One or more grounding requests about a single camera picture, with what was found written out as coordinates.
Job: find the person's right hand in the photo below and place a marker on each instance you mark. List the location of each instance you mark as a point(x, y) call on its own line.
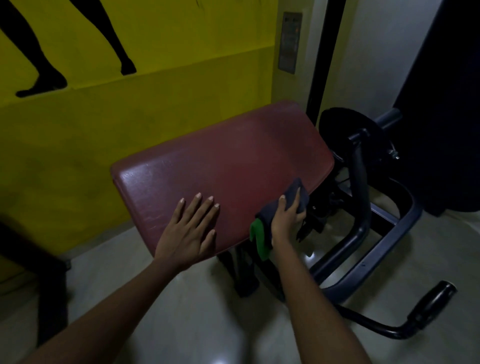
point(287, 225)

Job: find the person's left hand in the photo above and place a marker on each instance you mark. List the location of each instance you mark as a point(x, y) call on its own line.
point(187, 240)

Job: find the dark grey green cloth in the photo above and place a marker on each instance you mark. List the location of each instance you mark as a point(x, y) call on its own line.
point(264, 219)

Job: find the person's right forearm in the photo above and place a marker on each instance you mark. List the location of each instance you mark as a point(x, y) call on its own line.
point(318, 318)

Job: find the person's left forearm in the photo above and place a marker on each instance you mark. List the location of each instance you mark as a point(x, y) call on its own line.
point(105, 322)

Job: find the silver weight stack tower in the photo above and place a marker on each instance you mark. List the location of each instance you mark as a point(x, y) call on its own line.
point(375, 56)

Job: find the dark upright panel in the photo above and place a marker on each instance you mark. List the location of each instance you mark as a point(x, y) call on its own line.
point(442, 112)

